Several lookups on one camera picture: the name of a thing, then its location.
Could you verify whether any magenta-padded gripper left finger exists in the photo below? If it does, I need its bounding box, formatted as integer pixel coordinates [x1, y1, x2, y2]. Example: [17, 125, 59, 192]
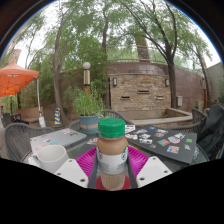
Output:
[54, 146, 100, 190]

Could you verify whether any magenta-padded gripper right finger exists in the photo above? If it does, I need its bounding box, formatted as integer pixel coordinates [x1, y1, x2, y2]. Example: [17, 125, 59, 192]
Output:
[126, 145, 173, 189]

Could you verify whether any green-capped brown drink bottle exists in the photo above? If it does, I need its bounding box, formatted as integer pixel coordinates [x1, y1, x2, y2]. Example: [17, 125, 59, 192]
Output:
[95, 118, 130, 192]

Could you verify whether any white mug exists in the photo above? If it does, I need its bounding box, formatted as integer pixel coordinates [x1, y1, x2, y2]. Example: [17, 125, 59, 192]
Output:
[32, 144, 70, 175]

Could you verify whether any black laptop with stickers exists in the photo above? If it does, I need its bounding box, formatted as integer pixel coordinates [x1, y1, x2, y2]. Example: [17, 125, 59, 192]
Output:
[124, 124, 198, 165]

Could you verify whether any grey laptop with stickers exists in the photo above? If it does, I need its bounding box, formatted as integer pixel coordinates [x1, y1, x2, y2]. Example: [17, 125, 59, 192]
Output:
[29, 128, 88, 155]

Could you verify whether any colourful sticker sheet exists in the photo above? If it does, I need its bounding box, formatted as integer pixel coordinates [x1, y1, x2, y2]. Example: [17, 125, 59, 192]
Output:
[87, 137, 100, 146]

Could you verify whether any white printed booklet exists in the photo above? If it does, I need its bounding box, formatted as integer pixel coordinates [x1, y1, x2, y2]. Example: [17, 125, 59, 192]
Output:
[124, 124, 137, 134]

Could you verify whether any grey mesh metal chair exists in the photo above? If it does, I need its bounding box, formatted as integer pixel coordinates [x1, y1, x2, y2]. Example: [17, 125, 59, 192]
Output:
[191, 108, 208, 125]
[3, 122, 55, 163]
[168, 120, 203, 135]
[68, 109, 135, 133]

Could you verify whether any green plant in blue pot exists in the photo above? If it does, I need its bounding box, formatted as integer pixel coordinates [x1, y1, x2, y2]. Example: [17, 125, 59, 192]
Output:
[66, 87, 105, 135]

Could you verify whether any blue yellow striped cone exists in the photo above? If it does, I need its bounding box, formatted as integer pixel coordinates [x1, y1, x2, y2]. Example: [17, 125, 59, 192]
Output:
[54, 107, 63, 126]

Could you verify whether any wooden bench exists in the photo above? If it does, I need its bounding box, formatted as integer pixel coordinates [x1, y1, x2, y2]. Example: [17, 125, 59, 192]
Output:
[16, 106, 44, 125]

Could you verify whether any black jacket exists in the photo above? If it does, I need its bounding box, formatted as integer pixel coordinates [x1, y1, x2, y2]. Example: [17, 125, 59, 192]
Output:
[197, 103, 224, 161]

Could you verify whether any grey utility box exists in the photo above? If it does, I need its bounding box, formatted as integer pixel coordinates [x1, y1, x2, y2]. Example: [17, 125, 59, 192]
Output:
[176, 95, 184, 108]

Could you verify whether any dark metal chair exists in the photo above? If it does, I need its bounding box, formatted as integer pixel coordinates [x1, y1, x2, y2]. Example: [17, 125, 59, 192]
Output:
[1, 112, 22, 126]

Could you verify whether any tall leaning grey-trunk tree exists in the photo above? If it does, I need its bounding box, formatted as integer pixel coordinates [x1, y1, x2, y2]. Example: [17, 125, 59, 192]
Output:
[29, 1, 101, 126]

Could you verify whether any tall dark-trunk tree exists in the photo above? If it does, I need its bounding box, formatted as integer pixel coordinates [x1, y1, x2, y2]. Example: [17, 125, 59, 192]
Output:
[118, 0, 214, 110]

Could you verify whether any orange canopy tent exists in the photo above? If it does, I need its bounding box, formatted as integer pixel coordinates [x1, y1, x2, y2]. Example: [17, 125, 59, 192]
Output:
[0, 59, 47, 129]

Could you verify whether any stone wall fountain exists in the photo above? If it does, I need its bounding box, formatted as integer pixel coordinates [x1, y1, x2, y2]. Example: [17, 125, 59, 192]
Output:
[109, 73, 194, 127]

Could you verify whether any wooden globe lamp post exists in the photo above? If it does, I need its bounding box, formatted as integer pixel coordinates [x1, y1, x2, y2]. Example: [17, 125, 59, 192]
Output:
[82, 61, 92, 96]

